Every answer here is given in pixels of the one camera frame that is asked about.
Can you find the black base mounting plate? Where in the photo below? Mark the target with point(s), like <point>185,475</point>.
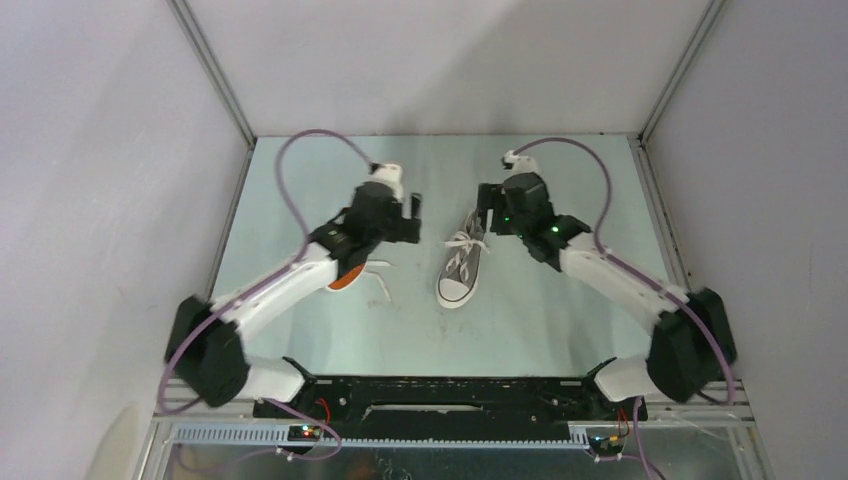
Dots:
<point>454,408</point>

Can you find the right circuit board with wires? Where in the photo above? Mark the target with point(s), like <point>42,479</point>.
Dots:
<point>608,446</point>

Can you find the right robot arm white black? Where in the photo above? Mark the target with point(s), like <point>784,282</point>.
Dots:
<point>691,344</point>

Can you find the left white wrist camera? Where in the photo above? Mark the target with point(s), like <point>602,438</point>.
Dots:
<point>389,174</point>

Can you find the grey canvas sneaker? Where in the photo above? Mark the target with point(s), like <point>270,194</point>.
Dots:
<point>458,278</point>

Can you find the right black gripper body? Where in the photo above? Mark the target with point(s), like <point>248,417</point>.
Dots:
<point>503,222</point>

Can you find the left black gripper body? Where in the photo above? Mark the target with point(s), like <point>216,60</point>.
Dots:
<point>397,228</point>

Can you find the left circuit board with LEDs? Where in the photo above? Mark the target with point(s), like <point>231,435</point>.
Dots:
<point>304,433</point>

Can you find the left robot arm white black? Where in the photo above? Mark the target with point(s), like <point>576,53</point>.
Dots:
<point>206,347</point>

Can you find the aluminium frame rail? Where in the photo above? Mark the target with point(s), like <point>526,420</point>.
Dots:
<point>694,440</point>

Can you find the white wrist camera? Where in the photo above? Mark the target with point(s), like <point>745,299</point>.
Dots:
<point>516,164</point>
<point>389,174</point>

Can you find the overturned sneaker orange sole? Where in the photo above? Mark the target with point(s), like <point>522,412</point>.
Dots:
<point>368,269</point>

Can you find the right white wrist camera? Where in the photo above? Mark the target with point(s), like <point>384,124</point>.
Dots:
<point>516,164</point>

